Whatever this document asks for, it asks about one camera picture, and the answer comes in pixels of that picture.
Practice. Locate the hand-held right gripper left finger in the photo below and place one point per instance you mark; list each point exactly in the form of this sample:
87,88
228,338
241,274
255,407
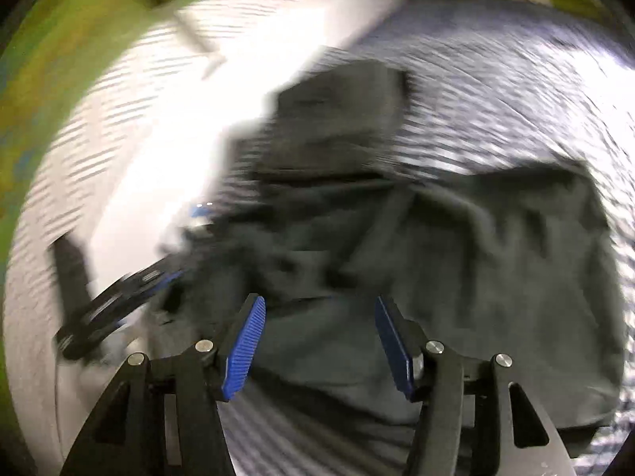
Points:
245,347

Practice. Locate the blue striped bed quilt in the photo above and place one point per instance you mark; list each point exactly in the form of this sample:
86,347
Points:
496,84

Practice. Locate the folded grey garment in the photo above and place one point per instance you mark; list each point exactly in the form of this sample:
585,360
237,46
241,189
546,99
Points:
342,114

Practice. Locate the dark green garment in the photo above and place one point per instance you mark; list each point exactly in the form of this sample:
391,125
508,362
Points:
446,267

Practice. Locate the green wall poster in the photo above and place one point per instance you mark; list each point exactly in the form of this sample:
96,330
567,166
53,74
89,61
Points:
59,59

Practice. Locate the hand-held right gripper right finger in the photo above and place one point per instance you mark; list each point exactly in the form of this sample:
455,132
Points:
394,347

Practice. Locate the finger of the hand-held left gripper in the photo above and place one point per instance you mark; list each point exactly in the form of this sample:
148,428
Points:
201,210
144,285

